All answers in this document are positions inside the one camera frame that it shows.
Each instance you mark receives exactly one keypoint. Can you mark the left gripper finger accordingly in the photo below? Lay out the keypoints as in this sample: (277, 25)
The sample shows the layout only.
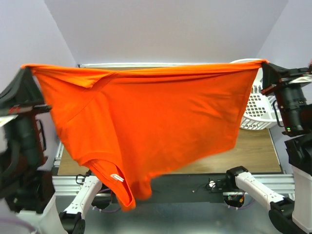
(27, 91)
(12, 94)

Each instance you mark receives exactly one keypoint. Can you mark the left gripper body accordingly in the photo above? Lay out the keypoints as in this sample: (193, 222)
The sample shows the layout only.
(23, 131)

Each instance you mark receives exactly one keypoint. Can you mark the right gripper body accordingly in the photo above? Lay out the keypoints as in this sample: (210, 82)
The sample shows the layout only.
(289, 97)

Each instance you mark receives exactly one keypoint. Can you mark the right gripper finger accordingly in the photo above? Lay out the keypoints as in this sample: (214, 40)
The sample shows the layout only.
(269, 72)
(282, 72)

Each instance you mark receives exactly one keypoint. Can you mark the orange t-shirt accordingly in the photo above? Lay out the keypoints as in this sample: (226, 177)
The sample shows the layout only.
(131, 126)

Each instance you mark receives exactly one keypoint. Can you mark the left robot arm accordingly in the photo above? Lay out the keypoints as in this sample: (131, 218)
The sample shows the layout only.
(28, 191)

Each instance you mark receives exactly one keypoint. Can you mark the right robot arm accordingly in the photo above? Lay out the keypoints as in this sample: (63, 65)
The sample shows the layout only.
(287, 198)

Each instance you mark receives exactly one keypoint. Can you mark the white plastic laundry basket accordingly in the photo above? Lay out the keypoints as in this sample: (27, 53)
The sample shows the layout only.
(261, 111)

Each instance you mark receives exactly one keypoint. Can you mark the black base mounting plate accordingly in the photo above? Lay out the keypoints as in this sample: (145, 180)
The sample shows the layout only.
(213, 192)

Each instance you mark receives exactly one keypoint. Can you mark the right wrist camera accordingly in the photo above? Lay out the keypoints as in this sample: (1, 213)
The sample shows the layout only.
(303, 79)

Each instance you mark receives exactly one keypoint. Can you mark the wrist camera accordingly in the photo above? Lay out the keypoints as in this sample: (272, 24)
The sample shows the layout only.
(6, 131)
(303, 79)

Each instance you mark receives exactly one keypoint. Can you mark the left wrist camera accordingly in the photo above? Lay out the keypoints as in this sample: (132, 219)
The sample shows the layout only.
(6, 131)

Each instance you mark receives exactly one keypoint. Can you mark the aluminium frame rail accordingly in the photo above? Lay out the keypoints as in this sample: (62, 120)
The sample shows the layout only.
(280, 183)

